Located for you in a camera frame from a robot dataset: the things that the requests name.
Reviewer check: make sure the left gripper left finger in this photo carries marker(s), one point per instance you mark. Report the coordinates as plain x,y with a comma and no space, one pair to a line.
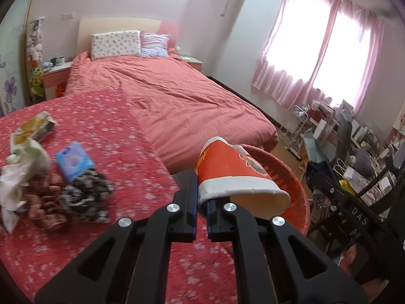
129,262

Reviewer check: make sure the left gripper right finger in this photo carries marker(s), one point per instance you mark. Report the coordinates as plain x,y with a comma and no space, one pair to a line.
274,263

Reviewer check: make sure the black white scrunchie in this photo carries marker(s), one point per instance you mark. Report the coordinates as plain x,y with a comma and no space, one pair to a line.
86,197

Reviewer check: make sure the orange paper cup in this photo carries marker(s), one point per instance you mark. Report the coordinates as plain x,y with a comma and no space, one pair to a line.
229,171

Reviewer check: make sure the brown red scrunchie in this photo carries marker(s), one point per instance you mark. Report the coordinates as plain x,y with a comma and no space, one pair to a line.
42,195

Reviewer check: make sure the blue tissue pack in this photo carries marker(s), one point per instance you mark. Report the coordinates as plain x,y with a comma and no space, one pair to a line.
73,161

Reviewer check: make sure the white tissue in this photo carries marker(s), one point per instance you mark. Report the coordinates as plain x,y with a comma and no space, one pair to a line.
13,176

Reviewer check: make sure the pale green tissue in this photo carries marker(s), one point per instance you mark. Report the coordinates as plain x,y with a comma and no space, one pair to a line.
30,157

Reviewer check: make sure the yellow snack wrapper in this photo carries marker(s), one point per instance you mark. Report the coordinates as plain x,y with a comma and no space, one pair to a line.
36,128

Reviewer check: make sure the orange plastic laundry basket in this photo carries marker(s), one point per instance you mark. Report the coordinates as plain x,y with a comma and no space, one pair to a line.
284,170

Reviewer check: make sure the red floral tablecloth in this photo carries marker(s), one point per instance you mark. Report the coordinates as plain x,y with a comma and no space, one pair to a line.
102,122

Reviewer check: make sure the black chair with DAS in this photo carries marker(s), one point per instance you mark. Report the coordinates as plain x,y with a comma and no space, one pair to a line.
380,227

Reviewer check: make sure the salmon pink bed duvet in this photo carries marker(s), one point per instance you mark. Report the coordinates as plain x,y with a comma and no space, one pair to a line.
177,106

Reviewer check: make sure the pink left nightstand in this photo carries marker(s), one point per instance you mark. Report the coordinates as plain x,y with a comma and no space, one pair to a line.
55,81

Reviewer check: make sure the sliding wardrobe with flowers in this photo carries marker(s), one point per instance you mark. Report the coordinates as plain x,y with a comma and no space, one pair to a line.
12,58

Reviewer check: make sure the right nightstand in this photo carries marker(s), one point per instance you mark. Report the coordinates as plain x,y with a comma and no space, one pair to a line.
193,62

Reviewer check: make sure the white mug on nightstand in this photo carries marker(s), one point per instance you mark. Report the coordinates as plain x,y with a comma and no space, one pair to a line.
60,60

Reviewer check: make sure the pink striped pillow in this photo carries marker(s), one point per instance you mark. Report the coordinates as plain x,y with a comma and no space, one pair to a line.
154,45

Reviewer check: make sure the white floral pillow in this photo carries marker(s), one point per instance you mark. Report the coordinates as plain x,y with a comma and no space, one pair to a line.
112,44

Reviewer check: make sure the pink window curtains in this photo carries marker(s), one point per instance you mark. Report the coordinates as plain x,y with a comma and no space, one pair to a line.
323,50

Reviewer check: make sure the hanging plush toy organizer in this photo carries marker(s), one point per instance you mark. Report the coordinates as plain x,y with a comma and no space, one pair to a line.
34,58

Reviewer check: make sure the beige pink headboard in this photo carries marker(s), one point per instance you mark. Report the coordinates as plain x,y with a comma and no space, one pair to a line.
90,26

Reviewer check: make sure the white wire trolley rack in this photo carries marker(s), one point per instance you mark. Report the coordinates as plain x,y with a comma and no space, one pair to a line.
294,126

